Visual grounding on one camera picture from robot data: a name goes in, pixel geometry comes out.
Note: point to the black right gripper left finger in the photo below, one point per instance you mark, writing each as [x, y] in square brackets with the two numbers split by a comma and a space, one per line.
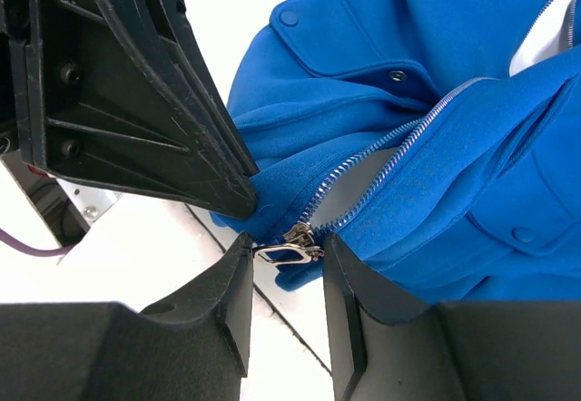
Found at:
[191, 345]

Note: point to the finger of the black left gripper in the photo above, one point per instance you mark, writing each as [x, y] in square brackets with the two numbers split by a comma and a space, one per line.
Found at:
[115, 94]

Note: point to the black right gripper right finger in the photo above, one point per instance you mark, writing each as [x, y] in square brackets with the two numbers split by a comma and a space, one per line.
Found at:
[386, 344]

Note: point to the blue zip-up jacket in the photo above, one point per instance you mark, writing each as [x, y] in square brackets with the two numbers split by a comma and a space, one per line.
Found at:
[440, 139]

